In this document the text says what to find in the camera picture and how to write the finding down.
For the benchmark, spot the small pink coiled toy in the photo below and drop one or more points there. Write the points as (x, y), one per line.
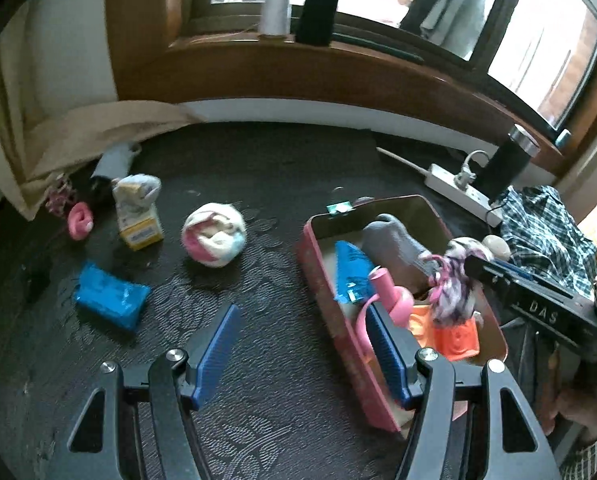
(81, 220)

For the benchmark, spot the white power strip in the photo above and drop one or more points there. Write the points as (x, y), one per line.
(443, 177)

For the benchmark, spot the blue plastic packet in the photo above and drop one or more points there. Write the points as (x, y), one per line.
(111, 297)
(351, 270)

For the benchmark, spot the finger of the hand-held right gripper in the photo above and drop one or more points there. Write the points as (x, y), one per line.
(523, 272)
(478, 267)

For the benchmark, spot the black patterned table mat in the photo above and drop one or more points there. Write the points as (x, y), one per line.
(253, 285)

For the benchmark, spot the wooden window sill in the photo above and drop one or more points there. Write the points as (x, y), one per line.
(278, 70)

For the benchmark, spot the pink toy watering can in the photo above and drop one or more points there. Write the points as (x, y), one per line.
(391, 295)

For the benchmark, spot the white thread spool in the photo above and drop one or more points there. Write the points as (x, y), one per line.
(276, 10)

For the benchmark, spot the black insulated bottle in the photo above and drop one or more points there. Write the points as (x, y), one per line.
(508, 160)

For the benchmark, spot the grey sock with striped cuff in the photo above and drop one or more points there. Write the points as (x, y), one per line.
(393, 245)

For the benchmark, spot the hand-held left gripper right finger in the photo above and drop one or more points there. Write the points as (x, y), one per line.
(388, 355)

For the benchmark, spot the red rectangular tin container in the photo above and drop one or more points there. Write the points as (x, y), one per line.
(323, 280)

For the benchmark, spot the white and pink sock ball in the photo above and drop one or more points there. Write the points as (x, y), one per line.
(213, 232)

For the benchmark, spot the small teal object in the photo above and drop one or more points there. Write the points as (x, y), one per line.
(562, 139)

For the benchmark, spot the plaid cloth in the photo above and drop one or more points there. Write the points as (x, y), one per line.
(543, 230)

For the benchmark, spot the wooden egg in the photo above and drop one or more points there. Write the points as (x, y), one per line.
(498, 247)

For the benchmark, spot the small yellow box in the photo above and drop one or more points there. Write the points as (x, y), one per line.
(141, 232)

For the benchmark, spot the person's right hand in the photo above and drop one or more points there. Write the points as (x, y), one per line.
(583, 407)

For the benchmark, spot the beige curtain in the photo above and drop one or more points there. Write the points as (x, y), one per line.
(78, 130)

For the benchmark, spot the black box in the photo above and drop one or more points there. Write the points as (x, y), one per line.
(318, 15)

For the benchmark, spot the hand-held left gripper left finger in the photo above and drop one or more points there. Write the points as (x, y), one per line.
(218, 355)

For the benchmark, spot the grey hanging garment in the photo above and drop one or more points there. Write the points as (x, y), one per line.
(448, 5)

